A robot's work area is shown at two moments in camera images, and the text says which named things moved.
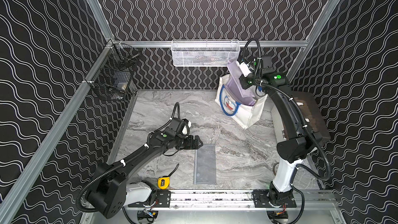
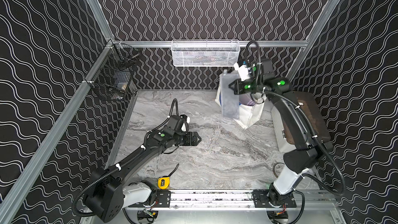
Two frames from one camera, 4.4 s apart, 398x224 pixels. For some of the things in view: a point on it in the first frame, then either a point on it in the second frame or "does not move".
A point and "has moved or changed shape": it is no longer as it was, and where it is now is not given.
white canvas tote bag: (245, 115) has moved or changed shape
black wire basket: (114, 79) does not move
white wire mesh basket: (204, 53) does not move
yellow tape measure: (164, 182) does not move
